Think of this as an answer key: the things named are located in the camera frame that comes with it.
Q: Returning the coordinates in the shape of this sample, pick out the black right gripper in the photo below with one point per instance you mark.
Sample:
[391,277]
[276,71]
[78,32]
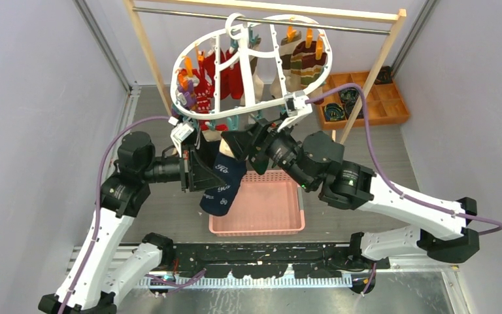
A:
[263,133]

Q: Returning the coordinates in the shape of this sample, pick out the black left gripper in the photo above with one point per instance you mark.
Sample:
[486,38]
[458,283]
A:
[200,176]

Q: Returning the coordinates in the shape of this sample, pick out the navy santa sock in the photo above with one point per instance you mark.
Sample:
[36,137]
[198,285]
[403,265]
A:
[218,201]

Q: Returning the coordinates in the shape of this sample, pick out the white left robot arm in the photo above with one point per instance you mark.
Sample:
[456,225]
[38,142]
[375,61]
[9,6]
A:
[90,287]

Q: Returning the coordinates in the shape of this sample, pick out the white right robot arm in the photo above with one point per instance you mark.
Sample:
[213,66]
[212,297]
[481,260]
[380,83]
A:
[439,229]

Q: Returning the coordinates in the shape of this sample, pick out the white oval clip hanger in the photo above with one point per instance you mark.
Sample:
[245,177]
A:
[237,69]

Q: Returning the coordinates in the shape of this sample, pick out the pink perforated plastic basket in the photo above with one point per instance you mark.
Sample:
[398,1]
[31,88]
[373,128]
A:
[268,204]

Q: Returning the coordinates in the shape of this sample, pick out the rolled dark sock in tray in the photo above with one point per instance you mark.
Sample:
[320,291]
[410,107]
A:
[349,96]

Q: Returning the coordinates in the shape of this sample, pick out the metal hanging rod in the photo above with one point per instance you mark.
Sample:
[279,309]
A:
[263,21]

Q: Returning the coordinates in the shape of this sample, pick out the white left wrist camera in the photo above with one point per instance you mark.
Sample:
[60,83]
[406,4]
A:
[183,128]

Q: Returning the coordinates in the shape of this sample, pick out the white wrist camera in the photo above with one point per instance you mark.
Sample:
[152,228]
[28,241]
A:
[297,108]
[183,128]

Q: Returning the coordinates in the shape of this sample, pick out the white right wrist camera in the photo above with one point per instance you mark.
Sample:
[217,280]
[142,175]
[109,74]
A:
[297,108]

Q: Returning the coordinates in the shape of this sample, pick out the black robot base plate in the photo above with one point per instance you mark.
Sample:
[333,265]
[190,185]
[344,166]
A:
[261,260]

